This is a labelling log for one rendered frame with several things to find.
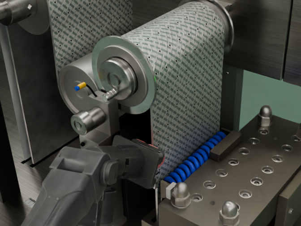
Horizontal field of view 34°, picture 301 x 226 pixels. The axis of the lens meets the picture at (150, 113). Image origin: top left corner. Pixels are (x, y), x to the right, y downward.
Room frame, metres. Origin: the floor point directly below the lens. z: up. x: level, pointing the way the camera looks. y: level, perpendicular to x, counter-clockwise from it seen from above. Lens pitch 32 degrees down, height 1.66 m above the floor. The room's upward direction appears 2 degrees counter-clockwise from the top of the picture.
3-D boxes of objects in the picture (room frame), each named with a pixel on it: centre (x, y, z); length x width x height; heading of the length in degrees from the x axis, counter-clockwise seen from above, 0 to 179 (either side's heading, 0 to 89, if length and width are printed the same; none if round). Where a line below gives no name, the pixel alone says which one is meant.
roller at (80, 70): (0.94, 0.06, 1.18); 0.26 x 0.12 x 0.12; 141
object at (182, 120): (0.83, -0.08, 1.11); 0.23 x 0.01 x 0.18; 141
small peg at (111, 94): (0.74, 0.07, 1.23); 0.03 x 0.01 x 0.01; 141
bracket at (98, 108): (0.76, 0.10, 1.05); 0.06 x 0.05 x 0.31; 141
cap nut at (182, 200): (0.68, -0.05, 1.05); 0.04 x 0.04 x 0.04
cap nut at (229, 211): (0.63, -0.13, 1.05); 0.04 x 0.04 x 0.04
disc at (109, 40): (0.77, 0.05, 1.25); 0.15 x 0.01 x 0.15; 51
